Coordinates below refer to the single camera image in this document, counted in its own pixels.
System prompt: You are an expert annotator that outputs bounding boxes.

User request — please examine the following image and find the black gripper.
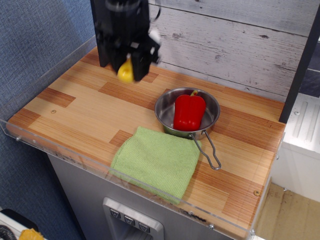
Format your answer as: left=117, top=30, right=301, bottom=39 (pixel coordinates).
left=107, top=0, right=159, bottom=82

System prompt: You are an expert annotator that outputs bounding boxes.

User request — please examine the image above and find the yellow handled white toy knife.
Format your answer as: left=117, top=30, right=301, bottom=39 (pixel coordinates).
left=116, top=29, right=162, bottom=84

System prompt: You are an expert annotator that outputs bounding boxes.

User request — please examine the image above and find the small steel pan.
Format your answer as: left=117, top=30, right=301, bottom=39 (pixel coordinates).
left=154, top=87, right=222, bottom=170

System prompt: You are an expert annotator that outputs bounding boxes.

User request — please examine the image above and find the green cloth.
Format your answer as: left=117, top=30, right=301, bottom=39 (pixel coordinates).
left=110, top=126, right=201, bottom=205

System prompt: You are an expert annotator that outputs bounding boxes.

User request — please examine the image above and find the red bell pepper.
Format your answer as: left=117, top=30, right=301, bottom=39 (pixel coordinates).
left=173, top=90, right=206, bottom=132

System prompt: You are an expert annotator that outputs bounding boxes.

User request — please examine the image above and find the grey cabinet with dispenser panel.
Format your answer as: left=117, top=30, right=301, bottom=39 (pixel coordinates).
left=49, top=155, right=230, bottom=240

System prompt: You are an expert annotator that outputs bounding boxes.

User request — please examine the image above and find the yellow and black object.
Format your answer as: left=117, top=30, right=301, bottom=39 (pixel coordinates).
left=0, top=225, right=45, bottom=240

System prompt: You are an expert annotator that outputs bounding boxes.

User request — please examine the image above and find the dark left frame post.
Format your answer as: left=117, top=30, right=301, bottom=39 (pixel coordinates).
left=90, top=0, right=116, bottom=70

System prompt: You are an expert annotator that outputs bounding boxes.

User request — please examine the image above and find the dark frame post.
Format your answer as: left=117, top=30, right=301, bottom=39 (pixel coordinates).
left=90, top=0, right=116, bottom=70
left=278, top=6, right=320, bottom=124

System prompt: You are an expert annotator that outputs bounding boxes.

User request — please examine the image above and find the clear acrylic guard rail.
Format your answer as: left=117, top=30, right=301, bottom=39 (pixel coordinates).
left=0, top=34, right=256, bottom=238

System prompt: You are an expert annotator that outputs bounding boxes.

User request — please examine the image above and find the dark right frame post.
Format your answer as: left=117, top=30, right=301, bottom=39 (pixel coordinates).
left=278, top=6, right=320, bottom=124

